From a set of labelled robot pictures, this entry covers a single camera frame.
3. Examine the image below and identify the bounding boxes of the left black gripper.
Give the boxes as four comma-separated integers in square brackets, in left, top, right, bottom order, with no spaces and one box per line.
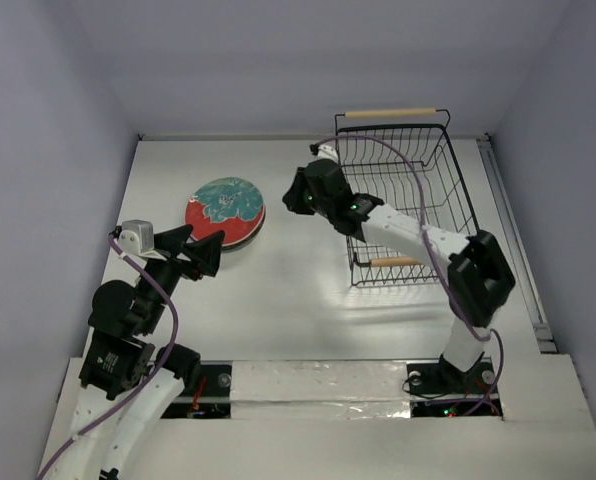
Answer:
[139,222,225,331]

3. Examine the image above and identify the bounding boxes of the blue floral white plate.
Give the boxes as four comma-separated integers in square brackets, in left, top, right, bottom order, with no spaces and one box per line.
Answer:
[222,215,266,252]

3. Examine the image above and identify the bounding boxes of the white bowl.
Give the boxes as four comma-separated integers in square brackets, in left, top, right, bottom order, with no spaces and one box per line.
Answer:
[222,238,255,254]

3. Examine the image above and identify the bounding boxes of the teal red plate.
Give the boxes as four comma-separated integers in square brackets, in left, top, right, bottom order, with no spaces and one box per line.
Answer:
[185,177,266,245]

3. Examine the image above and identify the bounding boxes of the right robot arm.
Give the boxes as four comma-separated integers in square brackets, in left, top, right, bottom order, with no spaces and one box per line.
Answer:
[283,158,516,392]

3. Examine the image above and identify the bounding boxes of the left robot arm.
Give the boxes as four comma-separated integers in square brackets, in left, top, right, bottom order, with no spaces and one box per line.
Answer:
[37,220,225,479]

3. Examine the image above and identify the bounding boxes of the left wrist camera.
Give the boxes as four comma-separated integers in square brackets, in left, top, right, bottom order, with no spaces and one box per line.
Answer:
[117,220,154,256]

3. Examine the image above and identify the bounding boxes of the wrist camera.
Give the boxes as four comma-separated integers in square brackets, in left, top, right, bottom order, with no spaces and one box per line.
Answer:
[117,220,154,256]
[309,143,339,163]

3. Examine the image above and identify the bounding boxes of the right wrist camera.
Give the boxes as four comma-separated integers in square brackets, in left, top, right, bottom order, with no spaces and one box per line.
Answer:
[309,143,339,163]

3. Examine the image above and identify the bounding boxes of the black wire dish rack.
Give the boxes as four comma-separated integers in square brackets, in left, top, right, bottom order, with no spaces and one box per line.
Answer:
[334,107,479,287]

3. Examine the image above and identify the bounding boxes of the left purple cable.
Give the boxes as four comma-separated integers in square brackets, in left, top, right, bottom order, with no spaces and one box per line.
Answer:
[35,230,182,480]

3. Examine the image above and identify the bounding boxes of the purple cable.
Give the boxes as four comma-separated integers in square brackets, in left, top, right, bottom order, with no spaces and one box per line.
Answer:
[35,230,182,480]
[308,133,504,417]

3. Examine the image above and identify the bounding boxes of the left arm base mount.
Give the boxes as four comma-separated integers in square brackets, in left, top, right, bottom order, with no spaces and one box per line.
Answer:
[161,362,232,420]

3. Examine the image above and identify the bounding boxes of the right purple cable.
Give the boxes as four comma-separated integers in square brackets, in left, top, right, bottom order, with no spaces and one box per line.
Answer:
[308,133,504,417]

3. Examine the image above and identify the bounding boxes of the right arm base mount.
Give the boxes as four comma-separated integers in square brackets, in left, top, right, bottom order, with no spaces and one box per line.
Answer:
[401,359,503,418]

